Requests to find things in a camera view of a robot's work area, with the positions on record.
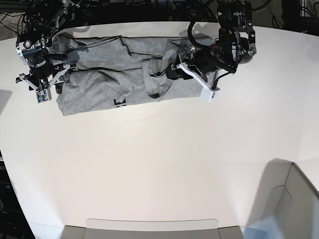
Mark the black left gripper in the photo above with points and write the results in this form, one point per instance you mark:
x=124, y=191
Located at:
x=202, y=62

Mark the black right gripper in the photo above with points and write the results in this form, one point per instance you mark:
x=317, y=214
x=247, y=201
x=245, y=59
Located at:
x=46, y=66

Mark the grey T-shirt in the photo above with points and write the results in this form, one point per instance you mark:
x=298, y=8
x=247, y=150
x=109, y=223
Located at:
x=119, y=71

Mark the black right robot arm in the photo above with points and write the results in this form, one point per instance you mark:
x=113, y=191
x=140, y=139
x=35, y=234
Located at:
x=44, y=20

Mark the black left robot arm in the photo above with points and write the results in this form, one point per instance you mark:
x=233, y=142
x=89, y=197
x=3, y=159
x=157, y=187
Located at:
x=234, y=45

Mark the grey side bin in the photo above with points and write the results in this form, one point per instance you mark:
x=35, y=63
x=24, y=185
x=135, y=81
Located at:
x=292, y=209

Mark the grey chair backrest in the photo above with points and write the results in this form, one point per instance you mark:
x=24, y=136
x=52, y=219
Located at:
x=115, y=229

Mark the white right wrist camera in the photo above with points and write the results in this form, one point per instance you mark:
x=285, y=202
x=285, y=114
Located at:
x=42, y=86

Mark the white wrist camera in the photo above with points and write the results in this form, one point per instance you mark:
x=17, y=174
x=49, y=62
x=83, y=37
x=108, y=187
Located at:
x=209, y=90
x=42, y=86

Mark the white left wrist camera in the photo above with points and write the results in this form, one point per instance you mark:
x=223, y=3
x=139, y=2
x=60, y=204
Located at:
x=209, y=90

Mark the tangled black cables background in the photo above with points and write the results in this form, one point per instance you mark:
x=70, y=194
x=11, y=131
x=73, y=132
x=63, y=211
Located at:
x=187, y=10

